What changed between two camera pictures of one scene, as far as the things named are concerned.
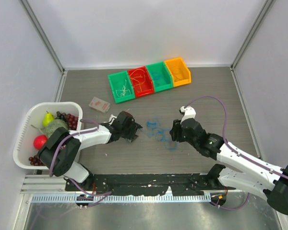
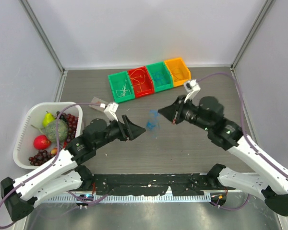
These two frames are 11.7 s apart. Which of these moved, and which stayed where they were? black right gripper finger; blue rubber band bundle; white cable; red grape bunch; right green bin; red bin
Moved: blue rubber band bundle; black right gripper finger
Stayed: right green bin; red bin; red grape bunch; white cable
